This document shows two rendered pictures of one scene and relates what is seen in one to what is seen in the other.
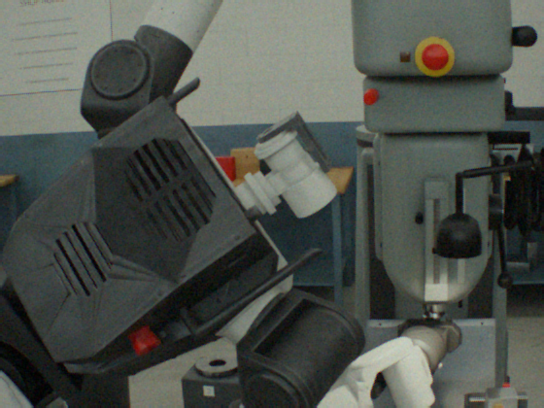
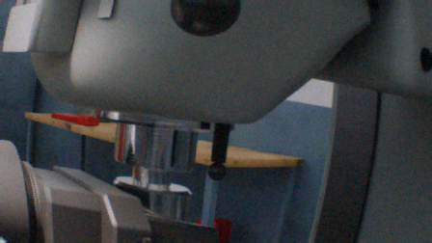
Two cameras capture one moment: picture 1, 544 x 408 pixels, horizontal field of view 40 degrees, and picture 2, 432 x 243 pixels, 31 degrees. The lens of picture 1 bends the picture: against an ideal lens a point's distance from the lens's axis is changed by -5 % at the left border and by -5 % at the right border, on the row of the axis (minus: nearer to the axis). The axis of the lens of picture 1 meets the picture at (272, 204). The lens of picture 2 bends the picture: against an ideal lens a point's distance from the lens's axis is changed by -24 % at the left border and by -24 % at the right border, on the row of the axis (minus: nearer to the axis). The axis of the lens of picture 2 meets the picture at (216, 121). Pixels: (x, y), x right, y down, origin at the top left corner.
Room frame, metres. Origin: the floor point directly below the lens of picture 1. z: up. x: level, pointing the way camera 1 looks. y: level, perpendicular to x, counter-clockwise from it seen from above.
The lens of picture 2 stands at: (0.94, -0.63, 1.34)
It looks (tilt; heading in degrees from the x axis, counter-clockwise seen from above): 3 degrees down; 33
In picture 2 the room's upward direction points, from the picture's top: 7 degrees clockwise
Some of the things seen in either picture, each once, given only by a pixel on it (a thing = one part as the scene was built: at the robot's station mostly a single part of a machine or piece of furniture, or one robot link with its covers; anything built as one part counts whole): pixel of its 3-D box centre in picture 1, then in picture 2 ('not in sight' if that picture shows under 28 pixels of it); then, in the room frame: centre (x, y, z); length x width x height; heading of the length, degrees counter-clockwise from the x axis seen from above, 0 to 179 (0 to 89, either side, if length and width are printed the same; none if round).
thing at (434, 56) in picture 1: (434, 56); not in sight; (1.14, -0.25, 1.76); 0.04 x 0.03 x 0.04; 79
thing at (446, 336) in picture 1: (423, 346); (32, 215); (1.30, -0.26, 1.24); 0.13 x 0.12 x 0.10; 66
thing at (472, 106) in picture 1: (432, 95); not in sight; (1.43, -0.31, 1.68); 0.34 x 0.24 x 0.10; 169
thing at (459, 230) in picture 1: (459, 232); not in sight; (1.14, -0.29, 1.49); 0.07 x 0.07 x 0.06
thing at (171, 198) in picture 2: (434, 316); (150, 192); (1.39, -0.30, 1.26); 0.05 x 0.05 x 0.01
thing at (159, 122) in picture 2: not in sight; (156, 115); (1.39, -0.30, 1.31); 0.09 x 0.09 x 0.01
